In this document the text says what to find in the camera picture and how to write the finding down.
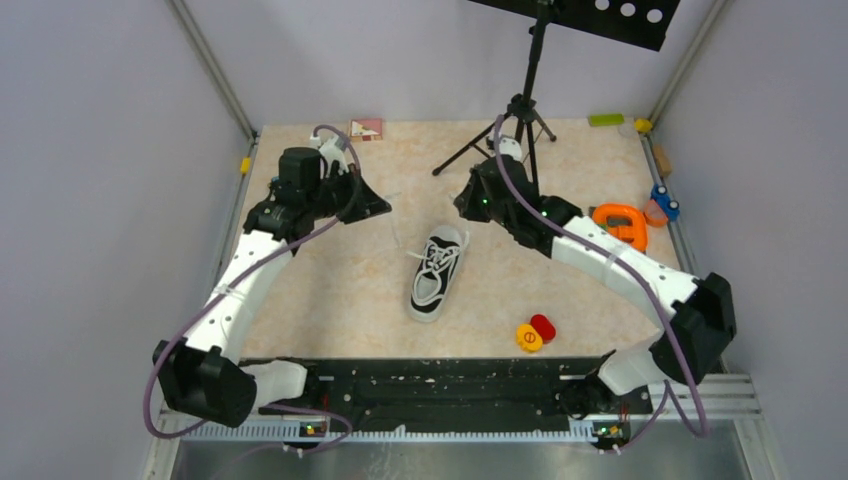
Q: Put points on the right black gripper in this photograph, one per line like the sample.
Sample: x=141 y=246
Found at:
x=465 y=201

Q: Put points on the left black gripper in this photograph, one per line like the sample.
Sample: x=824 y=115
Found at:
x=369 y=204

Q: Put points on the black white canvas sneaker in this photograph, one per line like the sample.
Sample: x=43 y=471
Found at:
x=439 y=263

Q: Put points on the white shoelace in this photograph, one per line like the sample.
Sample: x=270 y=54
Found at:
x=429 y=229

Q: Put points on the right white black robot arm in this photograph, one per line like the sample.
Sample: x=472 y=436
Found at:
x=695 y=316

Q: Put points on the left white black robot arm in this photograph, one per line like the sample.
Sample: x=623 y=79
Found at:
x=198 y=369

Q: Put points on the pink tangram puzzle box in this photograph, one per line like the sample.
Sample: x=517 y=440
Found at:
x=366 y=129

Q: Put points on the black tripod stand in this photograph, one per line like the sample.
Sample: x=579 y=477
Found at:
x=522 y=106

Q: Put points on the green rectangular block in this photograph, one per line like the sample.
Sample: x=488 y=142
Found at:
x=604 y=120

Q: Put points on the yellow plastic cylinder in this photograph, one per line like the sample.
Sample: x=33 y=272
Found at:
x=528 y=339

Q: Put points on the red plastic cylinder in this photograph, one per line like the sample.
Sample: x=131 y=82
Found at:
x=544 y=327

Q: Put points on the orange translucent cup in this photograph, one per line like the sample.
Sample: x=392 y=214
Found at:
x=654 y=215

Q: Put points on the yellow corner block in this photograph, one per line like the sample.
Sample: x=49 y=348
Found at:
x=643 y=125

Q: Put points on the blue toy car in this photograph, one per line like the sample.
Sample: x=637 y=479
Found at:
x=670 y=207

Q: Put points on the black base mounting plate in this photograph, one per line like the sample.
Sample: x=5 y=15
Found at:
x=463 y=395

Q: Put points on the black perforated stand tray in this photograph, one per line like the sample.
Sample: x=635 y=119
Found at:
x=640 y=23

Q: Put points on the wooden block on frame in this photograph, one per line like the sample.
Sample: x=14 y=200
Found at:
x=662 y=161

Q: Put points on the white slotted cable duct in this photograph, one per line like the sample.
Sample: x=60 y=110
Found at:
x=295 y=431

